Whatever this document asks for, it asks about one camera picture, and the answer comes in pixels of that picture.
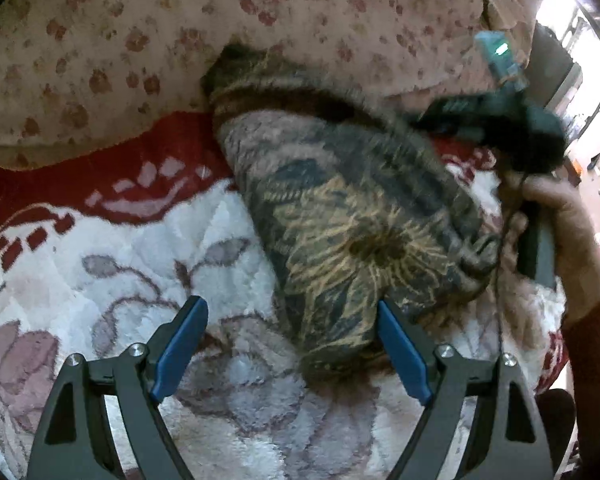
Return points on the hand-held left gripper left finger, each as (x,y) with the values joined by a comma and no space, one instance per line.
(180,350)

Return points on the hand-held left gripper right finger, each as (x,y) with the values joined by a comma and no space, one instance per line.
(402,350)

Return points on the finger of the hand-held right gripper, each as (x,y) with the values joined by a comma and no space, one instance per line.
(445,115)

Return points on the dark floral patterned garment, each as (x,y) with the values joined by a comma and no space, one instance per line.
(340,220)

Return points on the person's right forearm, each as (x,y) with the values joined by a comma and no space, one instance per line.
(595,355)

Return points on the person's right hand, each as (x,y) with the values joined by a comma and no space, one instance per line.
(575,235)

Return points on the dark grey furniture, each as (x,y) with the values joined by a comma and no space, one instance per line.
(552,67)

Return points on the white and red fleece blanket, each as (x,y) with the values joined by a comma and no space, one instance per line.
(130,260)

